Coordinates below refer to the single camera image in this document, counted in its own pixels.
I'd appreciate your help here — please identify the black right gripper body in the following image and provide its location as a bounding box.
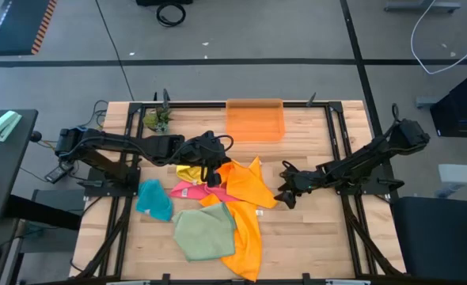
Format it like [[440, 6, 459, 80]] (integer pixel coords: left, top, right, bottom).
[[287, 165, 330, 196]]

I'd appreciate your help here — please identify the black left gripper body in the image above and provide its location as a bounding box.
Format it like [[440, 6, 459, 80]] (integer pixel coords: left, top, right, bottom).
[[182, 130, 232, 170]]

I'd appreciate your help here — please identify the yellow microfiber towel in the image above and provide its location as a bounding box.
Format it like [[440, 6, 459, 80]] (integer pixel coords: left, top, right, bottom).
[[176, 165, 207, 186]]

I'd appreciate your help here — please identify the pink microfiber towel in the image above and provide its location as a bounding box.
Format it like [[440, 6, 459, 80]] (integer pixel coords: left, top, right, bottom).
[[169, 180, 238, 203]]

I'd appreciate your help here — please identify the orange microfiber towel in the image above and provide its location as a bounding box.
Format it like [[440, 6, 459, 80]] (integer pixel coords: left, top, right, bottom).
[[199, 193, 263, 282], [215, 156, 278, 210]]

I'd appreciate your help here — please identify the light green microfiber towel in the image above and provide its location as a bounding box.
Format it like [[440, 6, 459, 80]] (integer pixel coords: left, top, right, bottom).
[[172, 202, 237, 262]]

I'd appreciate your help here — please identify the teal microfiber towel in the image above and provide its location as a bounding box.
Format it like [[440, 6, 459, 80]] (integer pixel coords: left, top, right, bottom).
[[135, 179, 174, 222]]

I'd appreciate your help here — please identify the translucent orange plastic bin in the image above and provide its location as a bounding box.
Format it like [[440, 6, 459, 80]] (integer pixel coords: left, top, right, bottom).
[[225, 97, 287, 143]]

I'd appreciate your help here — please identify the small potted succulent plant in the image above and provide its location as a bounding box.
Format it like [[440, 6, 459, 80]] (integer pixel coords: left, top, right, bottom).
[[142, 106, 175, 134]]

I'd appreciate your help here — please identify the dark blue chair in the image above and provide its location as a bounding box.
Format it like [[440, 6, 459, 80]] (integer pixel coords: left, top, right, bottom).
[[391, 196, 467, 282]]

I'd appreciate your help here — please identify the black remote control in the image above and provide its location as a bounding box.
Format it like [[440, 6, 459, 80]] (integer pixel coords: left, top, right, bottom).
[[44, 161, 74, 184]]

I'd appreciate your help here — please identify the light grey desk part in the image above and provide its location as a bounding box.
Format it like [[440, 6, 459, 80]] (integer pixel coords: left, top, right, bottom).
[[435, 164, 467, 199]]

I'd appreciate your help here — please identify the black cabinet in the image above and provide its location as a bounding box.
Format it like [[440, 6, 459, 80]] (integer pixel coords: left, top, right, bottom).
[[430, 74, 467, 139]]

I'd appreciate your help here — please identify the black side desk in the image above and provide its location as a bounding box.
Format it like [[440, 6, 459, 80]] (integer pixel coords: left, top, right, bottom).
[[0, 109, 39, 225]]

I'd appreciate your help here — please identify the grey desk foot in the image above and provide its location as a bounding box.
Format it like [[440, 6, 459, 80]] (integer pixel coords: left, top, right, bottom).
[[383, 0, 462, 13]]

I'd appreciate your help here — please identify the mint green stapler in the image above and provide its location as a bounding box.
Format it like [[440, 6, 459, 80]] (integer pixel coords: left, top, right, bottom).
[[0, 110, 23, 143]]

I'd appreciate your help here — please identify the black mat with orange stripes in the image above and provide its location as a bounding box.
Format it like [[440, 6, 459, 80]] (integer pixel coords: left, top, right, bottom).
[[0, 0, 59, 56]]

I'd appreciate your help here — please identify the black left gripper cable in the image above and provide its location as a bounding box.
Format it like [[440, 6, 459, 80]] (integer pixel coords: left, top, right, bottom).
[[213, 134, 234, 154]]

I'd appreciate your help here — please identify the black aluminium rig frame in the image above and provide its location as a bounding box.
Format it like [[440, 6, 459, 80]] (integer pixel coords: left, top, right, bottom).
[[76, 89, 407, 283]]

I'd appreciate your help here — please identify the coiled black floor cable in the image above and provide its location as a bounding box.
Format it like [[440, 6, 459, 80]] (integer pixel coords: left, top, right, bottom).
[[156, 2, 187, 28]]

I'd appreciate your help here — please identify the white floor cable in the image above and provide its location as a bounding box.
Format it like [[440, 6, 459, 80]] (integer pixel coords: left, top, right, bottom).
[[410, 0, 467, 75]]

